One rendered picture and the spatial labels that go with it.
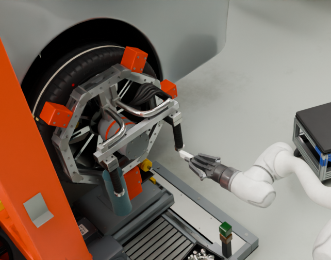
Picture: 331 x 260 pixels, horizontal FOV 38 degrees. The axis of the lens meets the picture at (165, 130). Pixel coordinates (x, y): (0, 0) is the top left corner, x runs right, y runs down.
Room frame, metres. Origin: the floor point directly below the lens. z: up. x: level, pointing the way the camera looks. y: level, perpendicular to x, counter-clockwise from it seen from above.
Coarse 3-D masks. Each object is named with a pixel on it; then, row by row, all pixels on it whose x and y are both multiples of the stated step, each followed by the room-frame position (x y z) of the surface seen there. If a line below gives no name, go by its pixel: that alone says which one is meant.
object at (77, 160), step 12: (120, 84) 1.95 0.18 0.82; (132, 84) 1.86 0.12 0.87; (120, 96) 1.73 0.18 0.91; (132, 96) 1.87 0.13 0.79; (96, 108) 1.66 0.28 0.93; (120, 108) 1.73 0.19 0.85; (144, 108) 1.79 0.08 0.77; (84, 120) 1.65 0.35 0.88; (132, 120) 1.76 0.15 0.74; (84, 132) 1.60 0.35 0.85; (96, 132) 1.65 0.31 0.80; (72, 144) 1.77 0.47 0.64; (84, 144) 1.59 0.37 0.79; (96, 144) 1.63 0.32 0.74; (84, 156) 1.67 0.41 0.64; (120, 156) 1.66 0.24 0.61; (84, 168) 1.55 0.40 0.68; (96, 168) 1.58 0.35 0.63
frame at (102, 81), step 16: (96, 80) 1.61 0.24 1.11; (112, 80) 1.60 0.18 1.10; (144, 80) 1.70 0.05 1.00; (80, 96) 1.51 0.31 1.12; (80, 112) 1.50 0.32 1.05; (64, 128) 1.46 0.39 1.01; (64, 144) 1.43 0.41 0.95; (64, 160) 1.42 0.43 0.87; (128, 160) 1.64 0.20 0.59; (80, 176) 1.44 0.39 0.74; (96, 176) 1.49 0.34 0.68
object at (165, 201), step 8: (160, 184) 1.83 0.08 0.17; (168, 192) 1.77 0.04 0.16; (160, 200) 1.73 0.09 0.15; (168, 200) 1.72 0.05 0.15; (72, 208) 1.77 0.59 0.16; (152, 208) 1.68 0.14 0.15; (160, 208) 1.68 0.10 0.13; (80, 216) 1.69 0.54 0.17; (136, 216) 1.65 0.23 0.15; (144, 216) 1.62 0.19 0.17; (152, 216) 1.65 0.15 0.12; (128, 224) 1.60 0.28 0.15; (136, 224) 1.58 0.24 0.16; (144, 224) 1.61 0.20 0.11; (120, 232) 1.56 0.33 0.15; (128, 232) 1.55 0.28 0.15; (136, 232) 1.58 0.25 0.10; (120, 240) 1.52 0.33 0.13
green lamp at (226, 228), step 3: (225, 222) 1.14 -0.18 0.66; (222, 225) 1.13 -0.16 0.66; (225, 225) 1.13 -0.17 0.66; (228, 225) 1.13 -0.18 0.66; (219, 228) 1.13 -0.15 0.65; (222, 228) 1.12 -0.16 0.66; (225, 228) 1.12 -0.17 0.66; (228, 228) 1.12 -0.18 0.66; (231, 228) 1.12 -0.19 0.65; (219, 231) 1.13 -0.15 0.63; (222, 231) 1.11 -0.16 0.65; (225, 231) 1.10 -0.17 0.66; (228, 231) 1.11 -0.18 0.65; (231, 231) 1.12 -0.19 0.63; (222, 234) 1.11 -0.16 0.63; (225, 234) 1.10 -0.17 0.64; (228, 234) 1.11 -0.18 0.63
